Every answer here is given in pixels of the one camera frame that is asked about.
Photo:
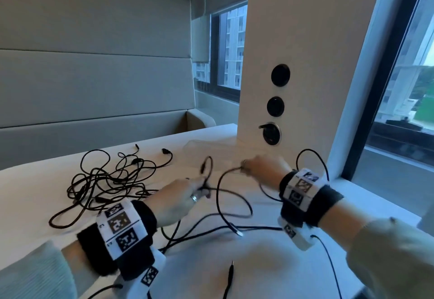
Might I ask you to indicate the person's left fingers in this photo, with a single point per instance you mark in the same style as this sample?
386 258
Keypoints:
199 188

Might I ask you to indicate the person's right fingers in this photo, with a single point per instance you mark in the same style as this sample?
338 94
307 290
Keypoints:
248 166

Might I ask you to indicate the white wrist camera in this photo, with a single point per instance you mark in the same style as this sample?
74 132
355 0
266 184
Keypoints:
142 275
295 232

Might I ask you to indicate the round black wall socket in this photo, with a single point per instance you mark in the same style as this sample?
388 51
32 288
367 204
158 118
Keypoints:
280 75
275 106

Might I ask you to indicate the person's left hand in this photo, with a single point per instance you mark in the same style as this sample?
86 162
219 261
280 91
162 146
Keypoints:
173 200

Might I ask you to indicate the person's right forearm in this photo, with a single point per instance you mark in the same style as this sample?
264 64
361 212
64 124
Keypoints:
342 229

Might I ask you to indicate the round black socket open lid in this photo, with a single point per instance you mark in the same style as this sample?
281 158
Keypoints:
272 134

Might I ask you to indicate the black wristband with marker tags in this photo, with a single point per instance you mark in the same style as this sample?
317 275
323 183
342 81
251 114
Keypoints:
117 227
305 190

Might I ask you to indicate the person's right hand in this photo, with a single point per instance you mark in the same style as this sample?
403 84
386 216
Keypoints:
269 170

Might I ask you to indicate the person's left forearm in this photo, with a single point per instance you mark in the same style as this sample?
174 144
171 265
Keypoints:
79 258

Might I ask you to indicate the dark framed window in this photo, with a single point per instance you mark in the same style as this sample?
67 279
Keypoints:
230 51
400 98

